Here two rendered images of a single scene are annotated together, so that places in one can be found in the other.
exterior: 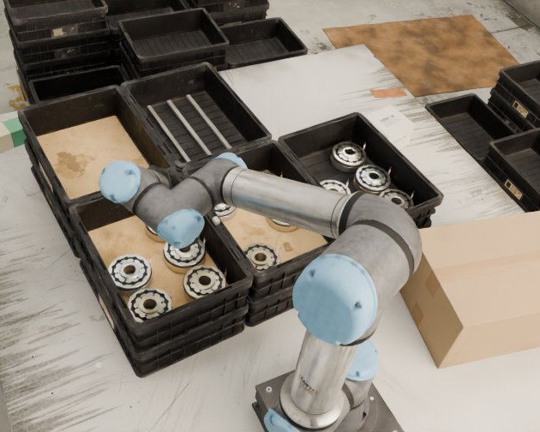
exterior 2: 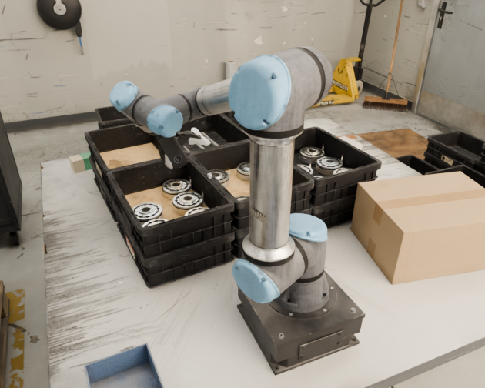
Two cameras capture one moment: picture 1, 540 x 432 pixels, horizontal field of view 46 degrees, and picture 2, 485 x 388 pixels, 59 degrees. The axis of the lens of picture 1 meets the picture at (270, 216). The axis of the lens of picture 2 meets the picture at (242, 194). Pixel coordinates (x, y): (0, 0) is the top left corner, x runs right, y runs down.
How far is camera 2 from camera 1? 0.57 m
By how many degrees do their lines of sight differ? 19
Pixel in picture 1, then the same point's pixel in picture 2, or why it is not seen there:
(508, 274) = (438, 203)
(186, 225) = (166, 112)
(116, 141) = (149, 153)
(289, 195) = not seen: hidden behind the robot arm
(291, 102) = not seen: hidden behind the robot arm
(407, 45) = not seen: hidden behind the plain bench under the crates
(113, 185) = (118, 95)
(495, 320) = (430, 228)
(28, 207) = (88, 199)
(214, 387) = (208, 296)
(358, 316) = (274, 85)
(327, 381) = (271, 200)
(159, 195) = (150, 99)
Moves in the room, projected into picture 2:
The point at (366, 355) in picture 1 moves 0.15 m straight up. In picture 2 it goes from (316, 224) to (322, 168)
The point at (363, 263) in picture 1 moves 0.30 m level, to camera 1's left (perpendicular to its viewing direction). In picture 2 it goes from (279, 56) to (114, 49)
